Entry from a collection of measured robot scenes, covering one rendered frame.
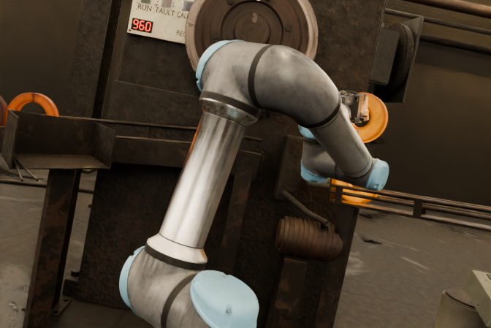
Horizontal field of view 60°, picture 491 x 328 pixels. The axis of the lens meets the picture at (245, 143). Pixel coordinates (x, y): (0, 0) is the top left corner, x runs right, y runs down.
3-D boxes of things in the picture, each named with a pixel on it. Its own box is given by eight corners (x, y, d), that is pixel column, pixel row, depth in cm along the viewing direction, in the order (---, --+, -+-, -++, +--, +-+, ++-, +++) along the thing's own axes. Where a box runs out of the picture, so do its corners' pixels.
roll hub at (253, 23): (204, 66, 147) (219, -15, 146) (283, 82, 148) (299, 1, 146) (202, 65, 142) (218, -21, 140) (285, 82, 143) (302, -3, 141)
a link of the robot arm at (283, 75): (331, 36, 66) (396, 162, 104) (274, 31, 73) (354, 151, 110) (300, 98, 64) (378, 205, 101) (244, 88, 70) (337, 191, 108)
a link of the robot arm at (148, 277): (155, 347, 68) (268, 31, 72) (101, 304, 77) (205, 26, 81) (202, 339, 78) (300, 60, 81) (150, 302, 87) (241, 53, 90)
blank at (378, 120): (342, 93, 138) (338, 90, 135) (391, 94, 129) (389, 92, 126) (336, 141, 137) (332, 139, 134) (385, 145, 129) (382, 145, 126)
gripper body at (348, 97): (368, 93, 121) (351, 98, 112) (364, 123, 124) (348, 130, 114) (343, 89, 125) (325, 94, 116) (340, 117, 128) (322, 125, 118)
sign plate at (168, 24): (128, 33, 165) (136, -14, 164) (194, 46, 166) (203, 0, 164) (126, 31, 163) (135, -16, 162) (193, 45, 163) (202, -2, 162)
